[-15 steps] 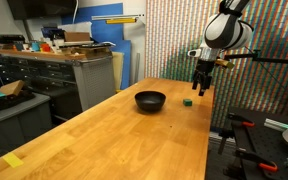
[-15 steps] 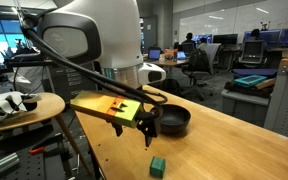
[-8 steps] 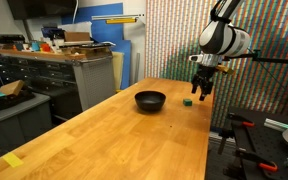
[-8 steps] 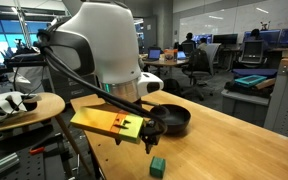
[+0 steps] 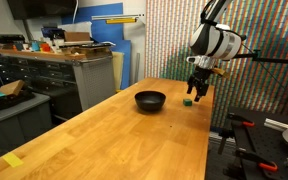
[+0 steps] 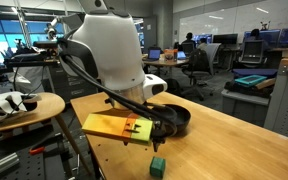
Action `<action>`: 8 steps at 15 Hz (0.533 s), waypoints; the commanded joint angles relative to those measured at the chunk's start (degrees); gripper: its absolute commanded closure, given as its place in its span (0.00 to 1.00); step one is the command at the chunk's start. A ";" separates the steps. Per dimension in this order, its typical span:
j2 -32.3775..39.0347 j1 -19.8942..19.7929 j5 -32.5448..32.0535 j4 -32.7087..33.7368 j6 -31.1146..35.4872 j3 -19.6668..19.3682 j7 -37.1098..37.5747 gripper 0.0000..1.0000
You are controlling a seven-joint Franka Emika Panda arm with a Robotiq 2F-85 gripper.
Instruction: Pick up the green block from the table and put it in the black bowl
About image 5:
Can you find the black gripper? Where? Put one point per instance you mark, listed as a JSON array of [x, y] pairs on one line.
[[199, 77]]

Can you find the green block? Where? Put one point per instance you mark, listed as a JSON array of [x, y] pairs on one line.
[[187, 102]]

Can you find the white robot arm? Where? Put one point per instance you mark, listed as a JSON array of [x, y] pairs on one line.
[[208, 43]]

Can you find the black bowl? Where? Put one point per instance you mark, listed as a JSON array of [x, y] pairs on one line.
[[150, 100]]

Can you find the wooden block on bin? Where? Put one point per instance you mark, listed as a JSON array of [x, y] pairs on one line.
[[12, 88]]

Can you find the blue board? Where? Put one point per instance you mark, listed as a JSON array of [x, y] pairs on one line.
[[101, 31]]

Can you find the yellow level tool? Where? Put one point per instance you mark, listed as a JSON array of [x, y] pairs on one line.
[[121, 21]]

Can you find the grey drawer cabinet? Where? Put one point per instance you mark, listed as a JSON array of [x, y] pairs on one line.
[[74, 83]]

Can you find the cardboard box on cabinet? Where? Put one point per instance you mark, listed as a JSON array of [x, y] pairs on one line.
[[76, 36]]

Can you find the grey plastic bin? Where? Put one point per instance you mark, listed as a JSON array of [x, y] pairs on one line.
[[24, 121]]

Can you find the yellow tape piece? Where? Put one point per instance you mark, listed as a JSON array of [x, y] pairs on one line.
[[12, 159]]

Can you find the orange handled clamp far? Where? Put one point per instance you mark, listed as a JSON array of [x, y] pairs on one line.
[[241, 119]]

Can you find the orange handled clamp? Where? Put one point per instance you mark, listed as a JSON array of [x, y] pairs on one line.
[[241, 119], [260, 161]]

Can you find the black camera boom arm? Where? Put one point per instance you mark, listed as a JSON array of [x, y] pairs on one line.
[[255, 57]]

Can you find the orange handled clamp near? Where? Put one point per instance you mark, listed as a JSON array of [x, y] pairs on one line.
[[260, 161]]

